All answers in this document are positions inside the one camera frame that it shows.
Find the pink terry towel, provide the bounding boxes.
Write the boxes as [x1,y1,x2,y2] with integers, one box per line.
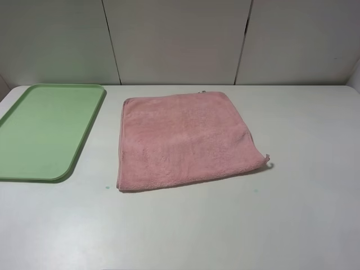
[116,92,269,192]

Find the green plastic tray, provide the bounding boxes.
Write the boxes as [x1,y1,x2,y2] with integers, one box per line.
[1,84,106,183]

